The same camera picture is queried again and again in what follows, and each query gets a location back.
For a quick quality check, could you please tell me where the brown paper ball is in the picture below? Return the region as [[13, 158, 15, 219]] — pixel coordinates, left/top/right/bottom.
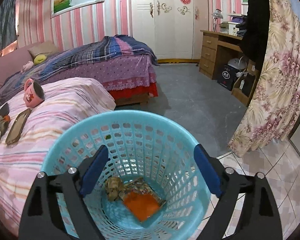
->
[[105, 177, 124, 202]]

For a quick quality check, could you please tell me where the orange plastic bag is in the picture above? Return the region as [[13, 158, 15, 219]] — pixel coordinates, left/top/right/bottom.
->
[[123, 192, 161, 222]]

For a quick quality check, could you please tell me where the printed paper leaflet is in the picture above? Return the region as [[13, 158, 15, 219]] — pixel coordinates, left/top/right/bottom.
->
[[119, 177, 166, 206]]

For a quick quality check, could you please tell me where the small orange fruit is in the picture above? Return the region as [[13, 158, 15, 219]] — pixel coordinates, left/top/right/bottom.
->
[[3, 115, 11, 122]]

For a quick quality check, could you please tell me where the pink striped bed cover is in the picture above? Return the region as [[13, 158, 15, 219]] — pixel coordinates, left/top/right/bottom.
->
[[0, 77, 116, 236]]

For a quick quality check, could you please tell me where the brown phone case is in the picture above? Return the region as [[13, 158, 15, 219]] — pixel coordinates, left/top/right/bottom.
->
[[5, 108, 32, 145]]

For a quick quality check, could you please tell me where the light blue plastic laundry basket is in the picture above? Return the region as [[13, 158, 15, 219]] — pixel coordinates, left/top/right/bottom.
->
[[41, 110, 210, 239]]

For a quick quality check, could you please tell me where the pink cartoon mug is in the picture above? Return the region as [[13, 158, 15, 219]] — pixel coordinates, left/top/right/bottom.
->
[[23, 79, 45, 108]]

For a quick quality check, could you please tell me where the floral curtain right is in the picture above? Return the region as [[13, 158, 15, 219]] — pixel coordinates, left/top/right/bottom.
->
[[228, 0, 300, 158]]

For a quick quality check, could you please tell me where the wooden desk with drawers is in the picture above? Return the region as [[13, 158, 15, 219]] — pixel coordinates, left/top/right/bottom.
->
[[199, 30, 260, 107]]

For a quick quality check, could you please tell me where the black box under desk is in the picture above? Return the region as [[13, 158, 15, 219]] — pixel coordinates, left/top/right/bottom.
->
[[217, 64, 240, 91]]

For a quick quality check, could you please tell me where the pink plush toy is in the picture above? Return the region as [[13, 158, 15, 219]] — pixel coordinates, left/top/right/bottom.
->
[[20, 61, 34, 73]]

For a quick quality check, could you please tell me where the yellow plush toy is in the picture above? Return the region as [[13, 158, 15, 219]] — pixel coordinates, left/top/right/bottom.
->
[[33, 54, 47, 66]]

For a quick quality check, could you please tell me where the brown pillow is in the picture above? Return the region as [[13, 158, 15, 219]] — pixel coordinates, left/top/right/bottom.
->
[[28, 41, 59, 59]]

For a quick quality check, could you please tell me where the large bed with plaid blanket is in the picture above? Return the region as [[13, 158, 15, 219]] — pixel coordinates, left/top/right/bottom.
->
[[0, 35, 158, 105]]

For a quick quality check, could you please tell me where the black hanging coat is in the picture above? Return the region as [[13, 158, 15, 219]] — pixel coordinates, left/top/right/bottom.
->
[[239, 0, 270, 71]]

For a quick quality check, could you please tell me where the dark grey window curtain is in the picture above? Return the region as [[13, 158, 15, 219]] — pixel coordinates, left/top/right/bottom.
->
[[0, 0, 17, 51]]

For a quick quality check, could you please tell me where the white box on desk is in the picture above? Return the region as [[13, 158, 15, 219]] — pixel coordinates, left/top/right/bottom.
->
[[219, 22, 239, 36]]

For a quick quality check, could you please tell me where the desk lamp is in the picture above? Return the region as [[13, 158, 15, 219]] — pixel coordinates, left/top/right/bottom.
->
[[211, 9, 223, 32]]

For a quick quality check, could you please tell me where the white wardrobe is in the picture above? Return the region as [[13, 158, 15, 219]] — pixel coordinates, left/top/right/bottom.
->
[[131, 0, 195, 61]]

